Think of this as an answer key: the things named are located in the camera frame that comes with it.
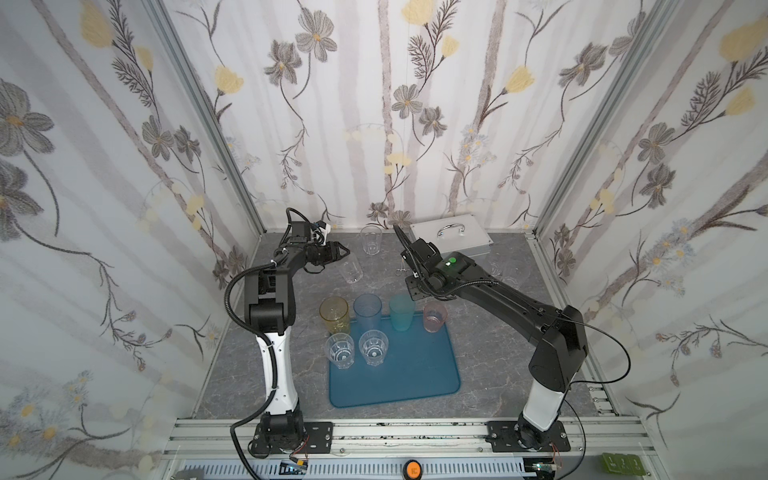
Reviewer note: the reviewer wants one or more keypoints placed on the teal plastic tray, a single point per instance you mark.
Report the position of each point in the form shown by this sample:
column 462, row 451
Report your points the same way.
column 417, row 364

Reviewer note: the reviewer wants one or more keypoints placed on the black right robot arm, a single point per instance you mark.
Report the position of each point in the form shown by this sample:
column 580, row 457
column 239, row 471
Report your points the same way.
column 558, row 335

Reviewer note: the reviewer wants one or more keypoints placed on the green circuit board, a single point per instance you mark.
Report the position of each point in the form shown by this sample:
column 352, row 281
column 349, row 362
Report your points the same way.
column 623, row 464

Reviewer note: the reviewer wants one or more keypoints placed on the orange black knob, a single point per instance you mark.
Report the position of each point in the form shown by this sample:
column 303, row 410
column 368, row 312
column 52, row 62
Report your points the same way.
column 412, row 470

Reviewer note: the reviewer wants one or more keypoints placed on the teal plastic cup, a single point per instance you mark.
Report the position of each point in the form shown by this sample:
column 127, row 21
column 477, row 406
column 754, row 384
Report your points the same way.
column 401, row 309

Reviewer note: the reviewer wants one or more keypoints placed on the silver aluminium first aid case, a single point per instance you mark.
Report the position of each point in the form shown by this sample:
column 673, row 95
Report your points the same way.
column 462, row 234

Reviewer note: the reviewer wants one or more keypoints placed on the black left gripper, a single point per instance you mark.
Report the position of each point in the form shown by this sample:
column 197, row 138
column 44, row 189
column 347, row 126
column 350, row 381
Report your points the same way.
column 327, row 254

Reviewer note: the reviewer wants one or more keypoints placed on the blue plastic cup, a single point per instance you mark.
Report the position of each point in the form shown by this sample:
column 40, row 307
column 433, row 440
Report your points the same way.
column 368, row 312

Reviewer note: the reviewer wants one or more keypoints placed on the clear faceted glass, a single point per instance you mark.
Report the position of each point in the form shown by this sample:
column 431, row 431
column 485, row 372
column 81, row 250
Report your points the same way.
column 339, row 349
column 371, row 239
column 373, row 345

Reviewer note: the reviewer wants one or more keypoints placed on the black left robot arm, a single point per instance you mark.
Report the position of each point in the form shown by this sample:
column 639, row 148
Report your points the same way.
column 270, row 312

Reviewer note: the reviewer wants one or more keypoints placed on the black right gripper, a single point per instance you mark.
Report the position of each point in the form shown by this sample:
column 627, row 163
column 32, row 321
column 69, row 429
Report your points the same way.
column 417, row 260

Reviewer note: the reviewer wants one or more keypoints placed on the pink plastic cup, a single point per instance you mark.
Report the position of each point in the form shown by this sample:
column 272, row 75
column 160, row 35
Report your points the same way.
column 434, row 316

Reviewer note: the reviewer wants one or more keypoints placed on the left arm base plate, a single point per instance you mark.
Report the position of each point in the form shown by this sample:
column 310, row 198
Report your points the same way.
column 309, row 438

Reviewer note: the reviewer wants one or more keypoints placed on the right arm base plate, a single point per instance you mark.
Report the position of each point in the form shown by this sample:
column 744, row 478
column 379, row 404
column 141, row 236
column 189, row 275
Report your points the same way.
column 509, row 437

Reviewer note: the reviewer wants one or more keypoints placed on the yellow plastic cup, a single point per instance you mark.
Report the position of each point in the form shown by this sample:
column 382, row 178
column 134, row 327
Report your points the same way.
column 334, row 312

